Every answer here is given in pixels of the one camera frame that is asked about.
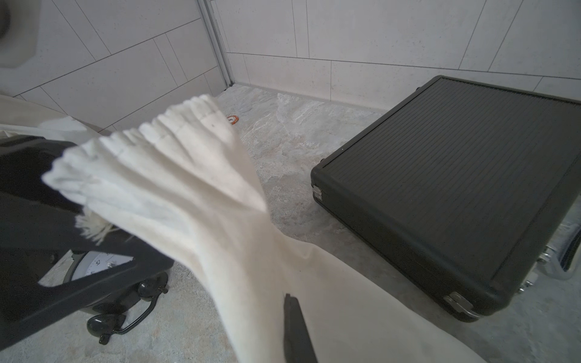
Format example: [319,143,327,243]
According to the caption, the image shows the black alarm clock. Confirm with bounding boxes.
[63,250,169,346]

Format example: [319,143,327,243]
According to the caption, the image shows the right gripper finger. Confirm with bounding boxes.
[283,293,318,363]

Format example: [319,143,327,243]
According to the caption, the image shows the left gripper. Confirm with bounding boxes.
[1,136,174,349]

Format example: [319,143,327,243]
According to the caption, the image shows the white cloth soil bag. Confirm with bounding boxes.
[42,95,481,362]

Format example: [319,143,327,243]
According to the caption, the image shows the left corner aluminium profile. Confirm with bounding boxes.
[197,0,235,87]

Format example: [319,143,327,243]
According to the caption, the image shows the black ribbed briefcase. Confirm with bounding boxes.
[311,76,580,322]

